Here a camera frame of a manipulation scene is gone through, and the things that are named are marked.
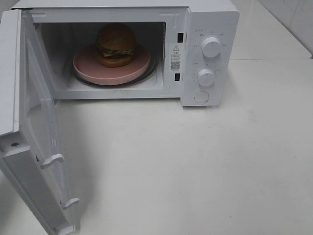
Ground round white door button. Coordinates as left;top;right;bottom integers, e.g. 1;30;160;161
194;91;209;103

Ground upper white power knob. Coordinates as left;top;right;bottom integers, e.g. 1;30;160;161
201;35;222;58

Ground lower white timer knob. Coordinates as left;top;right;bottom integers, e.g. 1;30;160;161
197;69;216;87

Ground burger with lettuce and cheese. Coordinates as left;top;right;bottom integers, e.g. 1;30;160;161
95;23;137;68

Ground white microwave oven body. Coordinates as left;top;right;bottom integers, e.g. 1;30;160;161
10;0;240;106

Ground pink round plate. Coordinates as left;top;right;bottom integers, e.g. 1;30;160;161
73;45;151;86

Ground white microwave door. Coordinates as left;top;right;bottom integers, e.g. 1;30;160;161
0;9;79;235

